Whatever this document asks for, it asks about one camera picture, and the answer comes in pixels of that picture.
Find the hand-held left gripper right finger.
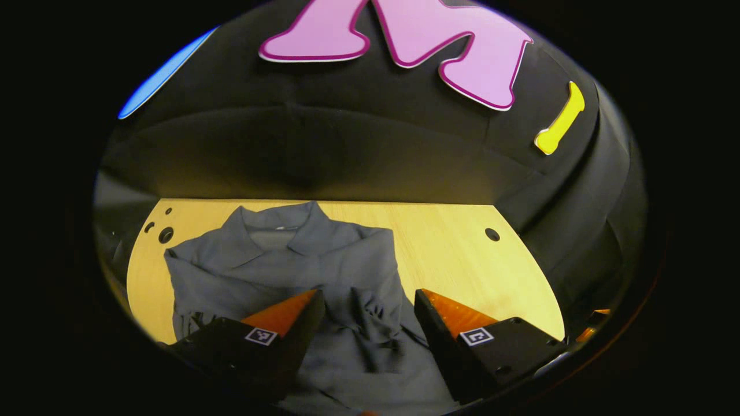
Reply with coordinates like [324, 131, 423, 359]
[414, 289, 570, 405]

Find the dark grey collared shirt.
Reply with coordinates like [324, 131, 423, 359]
[164, 200, 463, 416]

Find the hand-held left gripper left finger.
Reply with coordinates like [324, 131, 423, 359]
[168, 289, 326, 405]

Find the black backdrop cloth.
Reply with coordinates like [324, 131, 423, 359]
[92, 0, 648, 324]

